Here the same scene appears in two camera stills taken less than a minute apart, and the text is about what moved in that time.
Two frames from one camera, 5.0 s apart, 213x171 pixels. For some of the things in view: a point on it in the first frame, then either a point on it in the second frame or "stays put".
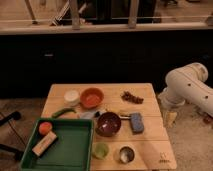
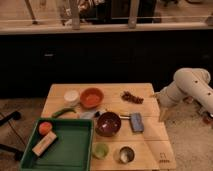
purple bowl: (108, 124) stays put
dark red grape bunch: (126, 96) stays put
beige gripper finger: (171, 117) to (163, 113)
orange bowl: (91, 97) stays put
